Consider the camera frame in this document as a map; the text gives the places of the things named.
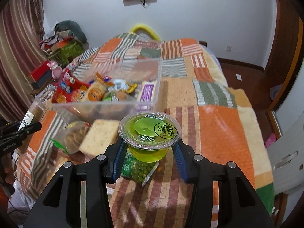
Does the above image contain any checkered patterned cloth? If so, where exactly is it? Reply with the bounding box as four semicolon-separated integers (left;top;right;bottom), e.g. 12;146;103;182
66;47;100;70

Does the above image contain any orange bread packet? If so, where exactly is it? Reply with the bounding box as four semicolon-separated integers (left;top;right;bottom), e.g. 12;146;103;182
87;72;112;101

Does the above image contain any pink cloth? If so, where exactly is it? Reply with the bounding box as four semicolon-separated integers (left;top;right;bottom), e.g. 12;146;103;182
265;133;277;148

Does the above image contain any small white yellow packet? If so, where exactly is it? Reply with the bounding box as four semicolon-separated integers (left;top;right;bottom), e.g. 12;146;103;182
112;78;138;93

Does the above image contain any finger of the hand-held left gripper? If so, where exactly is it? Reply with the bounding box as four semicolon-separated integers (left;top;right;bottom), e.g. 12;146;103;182
17;121;43;137

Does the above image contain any green box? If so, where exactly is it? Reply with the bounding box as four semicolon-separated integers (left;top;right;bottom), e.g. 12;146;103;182
57;41;85;67

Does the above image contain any clear cookie packet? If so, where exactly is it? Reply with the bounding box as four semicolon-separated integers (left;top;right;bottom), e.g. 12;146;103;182
51;121;92;155

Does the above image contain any rice cracker packet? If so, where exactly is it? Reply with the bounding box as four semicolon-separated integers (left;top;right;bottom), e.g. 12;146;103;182
71;85;89;102

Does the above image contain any green jelly cup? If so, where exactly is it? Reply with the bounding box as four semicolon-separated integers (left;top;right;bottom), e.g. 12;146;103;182
118;111;183;164

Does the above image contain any brown wooden door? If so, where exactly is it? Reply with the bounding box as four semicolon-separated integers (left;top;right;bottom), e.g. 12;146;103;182
262;0;301;76

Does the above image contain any red snack packet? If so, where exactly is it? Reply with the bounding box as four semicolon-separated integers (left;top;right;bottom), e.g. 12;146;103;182
51;79;92;103

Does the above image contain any yellow hoop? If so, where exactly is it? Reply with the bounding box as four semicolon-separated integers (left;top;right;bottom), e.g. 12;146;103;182
130;24;160;40

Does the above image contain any purple label snack packet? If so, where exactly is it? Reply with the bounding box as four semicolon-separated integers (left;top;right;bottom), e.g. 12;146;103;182
135;82;157;101

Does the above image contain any pile of clutter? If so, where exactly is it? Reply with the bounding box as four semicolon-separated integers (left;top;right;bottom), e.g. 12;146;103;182
39;30;62;53

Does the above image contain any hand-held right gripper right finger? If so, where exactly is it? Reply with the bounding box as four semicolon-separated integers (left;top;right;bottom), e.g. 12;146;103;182
171;139;275;228

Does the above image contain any blue snack packet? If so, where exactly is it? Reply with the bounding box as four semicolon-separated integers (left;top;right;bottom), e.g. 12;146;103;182
58;80;75;93

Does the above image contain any orange red box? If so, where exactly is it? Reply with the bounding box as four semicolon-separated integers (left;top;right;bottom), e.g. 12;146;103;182
51;37;74;51

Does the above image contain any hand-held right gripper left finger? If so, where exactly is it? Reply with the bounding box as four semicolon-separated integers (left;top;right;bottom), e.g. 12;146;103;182
22;138;130;228

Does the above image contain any wrapped cake slice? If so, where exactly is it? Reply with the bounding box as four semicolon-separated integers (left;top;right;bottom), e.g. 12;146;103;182
78;119;121;158

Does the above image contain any orange green patchwork blanket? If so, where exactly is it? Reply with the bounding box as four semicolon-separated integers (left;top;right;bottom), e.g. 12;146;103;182
14;32;275;228

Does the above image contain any striped brown curtain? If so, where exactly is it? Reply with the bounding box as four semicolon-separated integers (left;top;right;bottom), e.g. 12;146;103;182
0;0;49;121

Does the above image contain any grey cushion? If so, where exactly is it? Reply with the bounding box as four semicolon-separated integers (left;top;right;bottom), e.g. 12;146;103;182
54;20;87;44

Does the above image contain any sausage with white label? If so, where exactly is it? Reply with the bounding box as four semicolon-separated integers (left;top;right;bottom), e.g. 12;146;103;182
22;103;49;136

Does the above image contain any clear plastic container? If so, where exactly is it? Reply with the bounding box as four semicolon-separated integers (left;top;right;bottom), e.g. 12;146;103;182
32;40;164;127

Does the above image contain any green pea packet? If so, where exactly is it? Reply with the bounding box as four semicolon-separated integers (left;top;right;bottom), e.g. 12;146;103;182
120;147;159;187

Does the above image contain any brown bread green label packet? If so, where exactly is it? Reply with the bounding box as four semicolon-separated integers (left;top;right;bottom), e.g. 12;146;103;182
102;91;130;101

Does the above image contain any pink toy figure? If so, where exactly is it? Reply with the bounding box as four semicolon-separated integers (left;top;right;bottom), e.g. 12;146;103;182
49;60;63;79

